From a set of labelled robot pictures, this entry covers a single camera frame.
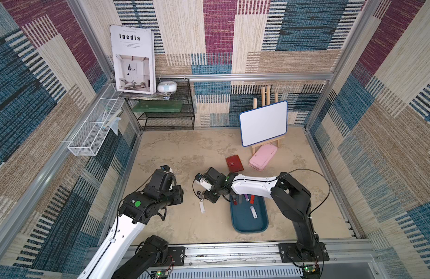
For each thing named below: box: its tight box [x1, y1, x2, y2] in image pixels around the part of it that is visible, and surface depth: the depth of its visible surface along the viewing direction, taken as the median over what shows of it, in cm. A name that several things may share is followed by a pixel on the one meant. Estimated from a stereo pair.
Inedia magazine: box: [109, 24, 156, 95], surface depth 79 cm
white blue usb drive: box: [249, 205, 258, 220], surface depth 86 cm
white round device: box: [156, 80, 178, 93], surface depth 89 cm
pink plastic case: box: [248, 143, 278, 172], surface depth 105 cm
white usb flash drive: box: [198, 201, 206, 214], surface depth 88 cm
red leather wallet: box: [225, 154, 245, 173], surface depth 104 cm
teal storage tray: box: [229, 194, 270, 234], surface depth 85 cm
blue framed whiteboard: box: [239, 100, 288, 148], surface depth 96 cm
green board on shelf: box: [131, 100, 184, 113], surface depth 97 cm
